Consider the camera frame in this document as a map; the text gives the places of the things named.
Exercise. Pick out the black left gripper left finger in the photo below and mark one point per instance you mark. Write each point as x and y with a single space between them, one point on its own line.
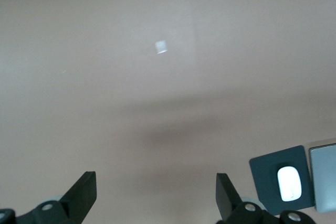
78 197

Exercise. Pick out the black mouse pad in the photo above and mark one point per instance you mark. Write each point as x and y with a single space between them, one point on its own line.
265 182

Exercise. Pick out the white computer mouse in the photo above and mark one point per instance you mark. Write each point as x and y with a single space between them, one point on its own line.
288 183

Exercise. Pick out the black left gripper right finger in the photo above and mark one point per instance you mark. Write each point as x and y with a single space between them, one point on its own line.
228 200

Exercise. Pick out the grey closed laptop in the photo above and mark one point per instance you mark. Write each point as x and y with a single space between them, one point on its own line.
325 176

